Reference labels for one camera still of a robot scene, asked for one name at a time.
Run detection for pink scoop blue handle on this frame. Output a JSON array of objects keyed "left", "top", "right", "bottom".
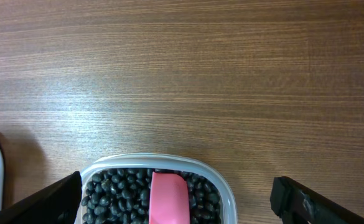
[{"left": 149, "top": 172, "right": 190, "bottom": 224}]

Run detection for black beans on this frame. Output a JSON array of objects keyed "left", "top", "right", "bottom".
[{"left": 80, "top": 168, "right": 222, "bottom": 224}]

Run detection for clear plastic container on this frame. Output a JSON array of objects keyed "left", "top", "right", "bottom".
[{"left": 80, "top": 153, "right": 238, "bottom": 224}]

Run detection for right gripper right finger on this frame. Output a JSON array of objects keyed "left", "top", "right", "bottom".
[{"left": 270, "top": 176, "right": 364, "bottom": 224}]

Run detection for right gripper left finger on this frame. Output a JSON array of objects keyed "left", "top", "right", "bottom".
[{"left": 0, "top": 171, "right": 82, "bottom": 224}]

